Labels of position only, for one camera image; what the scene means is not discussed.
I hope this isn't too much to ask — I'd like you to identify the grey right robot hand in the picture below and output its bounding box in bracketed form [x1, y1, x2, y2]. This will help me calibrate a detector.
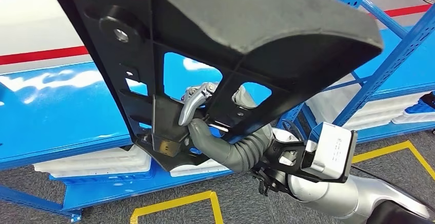
[178, 82, 258, 173]

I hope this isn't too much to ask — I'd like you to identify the black plastic frame part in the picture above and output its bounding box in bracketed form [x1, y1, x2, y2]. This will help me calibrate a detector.
[45, 0, 385, 173]

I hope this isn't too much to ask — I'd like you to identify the blue metal shelf rack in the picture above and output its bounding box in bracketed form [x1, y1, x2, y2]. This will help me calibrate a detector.
[0, 0, 435, 224]
[353, 25, 435, 144]

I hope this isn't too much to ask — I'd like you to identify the yellow floor tape square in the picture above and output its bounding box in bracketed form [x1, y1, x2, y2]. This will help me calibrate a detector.
[129, 191, 225, 224]

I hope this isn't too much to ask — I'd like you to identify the white plastic tray stack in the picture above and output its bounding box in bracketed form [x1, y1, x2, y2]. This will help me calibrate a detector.
[305, 90, 435, 130]

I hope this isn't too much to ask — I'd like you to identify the red barrier belt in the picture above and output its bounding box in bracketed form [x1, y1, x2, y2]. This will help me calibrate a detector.
[0, 4, 432, 66]

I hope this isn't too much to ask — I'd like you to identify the white car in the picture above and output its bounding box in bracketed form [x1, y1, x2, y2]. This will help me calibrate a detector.
[0, 0, 94, 75]

